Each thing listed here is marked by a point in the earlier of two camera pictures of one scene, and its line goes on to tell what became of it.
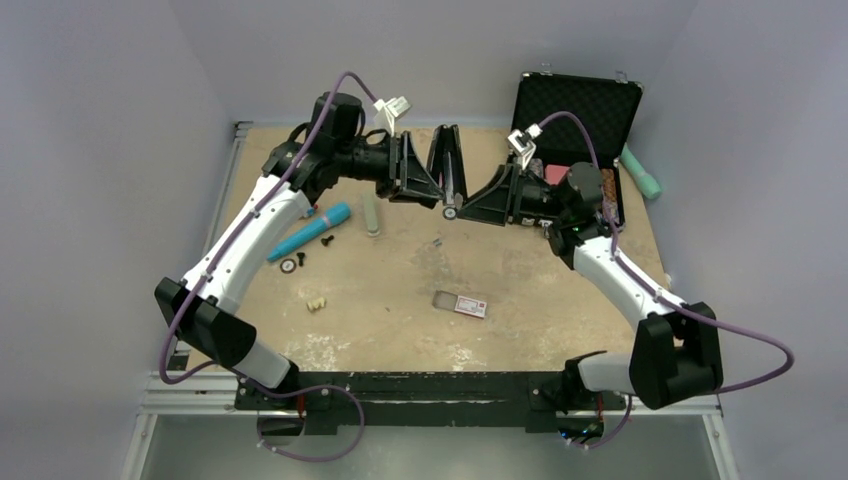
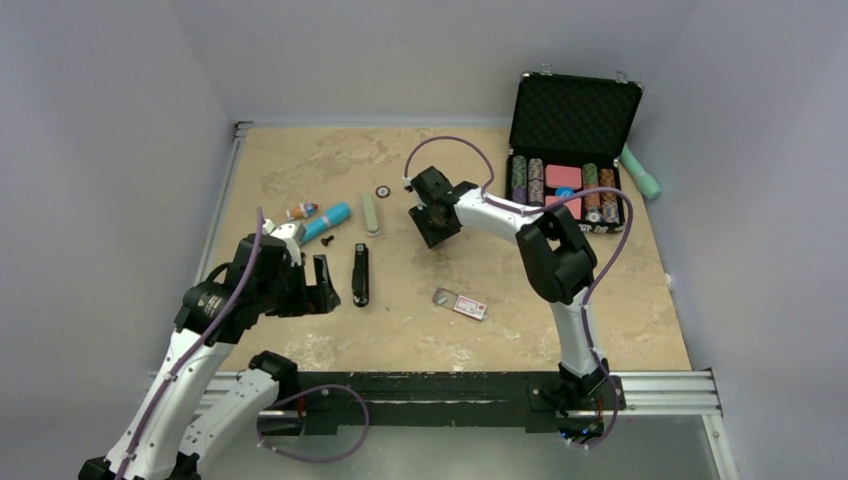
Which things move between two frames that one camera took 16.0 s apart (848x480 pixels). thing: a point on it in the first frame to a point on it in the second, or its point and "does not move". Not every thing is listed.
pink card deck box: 553,173 does not move
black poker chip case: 582,119 does not move
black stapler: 446,162 to 361,276
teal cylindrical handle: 647,184 does not move
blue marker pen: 335,214 does not move
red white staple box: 454,303 does not move
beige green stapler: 370,202 does not move
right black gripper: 493,206 to 432,237
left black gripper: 418,185 to 310,299
